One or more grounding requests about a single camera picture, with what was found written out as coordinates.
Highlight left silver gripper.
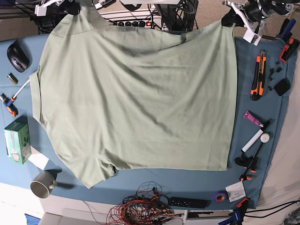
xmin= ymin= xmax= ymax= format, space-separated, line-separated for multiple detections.
xmin=221 ymin=0 xmax=266 ymax=33

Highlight right silver gripper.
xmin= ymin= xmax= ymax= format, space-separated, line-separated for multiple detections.
xmin=42 ymin=0 xmax=81 ymax=16

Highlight light green T-shirt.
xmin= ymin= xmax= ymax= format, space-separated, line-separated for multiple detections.
xmin=30 ymin=5 xmax=237 ymax=188

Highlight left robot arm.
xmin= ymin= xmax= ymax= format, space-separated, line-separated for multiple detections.
xmin=221 ymin=0 xmax=299 ymax=34

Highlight black power strip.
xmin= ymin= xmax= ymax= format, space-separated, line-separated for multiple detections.
xmin=112 ymin=20 xmax=156 ymax=29

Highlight blue black spring clamp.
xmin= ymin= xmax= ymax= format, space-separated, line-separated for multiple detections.
xmin=275 ymin=18 xmax=296 ymax=39

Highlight blue table cloth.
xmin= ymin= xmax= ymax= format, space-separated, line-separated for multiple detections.
xmin=0 ymin=35 xmax=298 ymax=210

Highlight black computer mouse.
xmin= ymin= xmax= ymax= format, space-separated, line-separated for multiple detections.
xmin=7 ymin=43 xmax=30 ymax=73

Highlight orange black utility knife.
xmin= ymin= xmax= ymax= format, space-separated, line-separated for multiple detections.
xmin=250 ymin=51 xmax=266 ymax=101

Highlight black square box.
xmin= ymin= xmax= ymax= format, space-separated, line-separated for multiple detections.
xmin=274 ymin=79 xmax=291 ymax=96

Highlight small gold battery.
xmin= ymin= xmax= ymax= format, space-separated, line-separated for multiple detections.
xmin=7 ymin=73 xmax=18 ymax=85

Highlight purple tube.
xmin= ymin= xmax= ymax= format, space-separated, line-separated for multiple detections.
xmin=243 ymin=111 xmax=264 ymax=127

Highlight white marker pen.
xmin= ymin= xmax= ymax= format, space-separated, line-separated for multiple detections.
xmin=241 ymin=120 xmax=270 ymax=152

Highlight white round cap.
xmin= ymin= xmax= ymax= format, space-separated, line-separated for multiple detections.
xmin=260 ymin=133 xmax=270 ymax=143

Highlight green tissue box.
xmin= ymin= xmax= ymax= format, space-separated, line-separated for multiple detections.
xmin=4 ymin=116 xmax=31 ymax=165

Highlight black orange bar clamp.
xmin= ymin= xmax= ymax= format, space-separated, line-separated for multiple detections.
xmin=235 ymin=129 xmax=267 ymax=181

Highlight white paper sheet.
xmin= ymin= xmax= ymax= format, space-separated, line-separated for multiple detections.
xmin=28 ymin=146 xmax=49 ymax=170

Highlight white paper packet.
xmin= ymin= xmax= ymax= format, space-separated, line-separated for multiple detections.
xmin=225 ymin=181 xmax=246 ymax=203

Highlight purple tape roll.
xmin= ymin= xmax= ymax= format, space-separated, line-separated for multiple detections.
xmin=211 ymin=190 xmax=228 ymax=202

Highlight grey ceramic mug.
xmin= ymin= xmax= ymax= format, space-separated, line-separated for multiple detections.
xmin=30 ymin=171 xmax=57 ymax=199

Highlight black remote control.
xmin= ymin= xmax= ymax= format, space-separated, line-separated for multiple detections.
xmin=168 ymin=197 xmax=210 ymax=209

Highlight blue black bar clamp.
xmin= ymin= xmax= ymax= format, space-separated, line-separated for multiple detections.
xmin=218 ymin=198 xmax=250 ymax=225

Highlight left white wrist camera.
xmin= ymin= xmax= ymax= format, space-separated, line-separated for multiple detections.
xmin=243 ymin=30 xmax=262 ymax=46

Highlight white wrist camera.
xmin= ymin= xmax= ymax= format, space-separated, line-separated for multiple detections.
xmin=243 ymin=30 xmax=262 ymax=46
xmin=35 ymin=5 xmax=47 ymax=16

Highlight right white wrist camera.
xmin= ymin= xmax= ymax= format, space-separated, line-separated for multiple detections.
xmin=35 ymin=5 xmax=47 ymax=16

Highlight blue orange handled screwdriver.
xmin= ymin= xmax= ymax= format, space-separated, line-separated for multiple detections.
xmin=0 ymin=78 xmax=30 ymax=117

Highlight tangled red black wires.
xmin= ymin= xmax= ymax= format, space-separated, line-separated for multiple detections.
xmin=82 ymin=181 xmax=183 ymax=225

